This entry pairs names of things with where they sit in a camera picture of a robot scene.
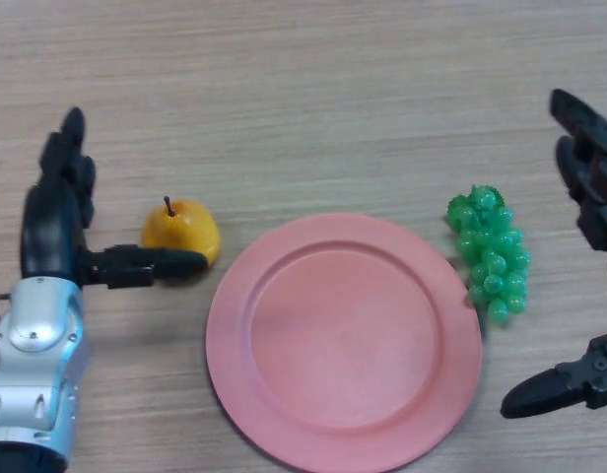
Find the pink round plate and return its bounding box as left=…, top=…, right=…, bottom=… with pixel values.
left=205, top=212, right=483, bottom=473

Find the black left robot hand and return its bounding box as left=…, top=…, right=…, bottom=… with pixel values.
left=20, top=106, right=209, bottom=290

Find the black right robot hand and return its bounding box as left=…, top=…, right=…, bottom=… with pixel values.
left=500, top=88, right=607, bottom=420

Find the green grape bunch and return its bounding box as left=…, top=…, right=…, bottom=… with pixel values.
left=446, top=183, right=532, bottom=326

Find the yellow pear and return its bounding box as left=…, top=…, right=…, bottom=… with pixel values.
left=141, top=195, right=222, bottom=268

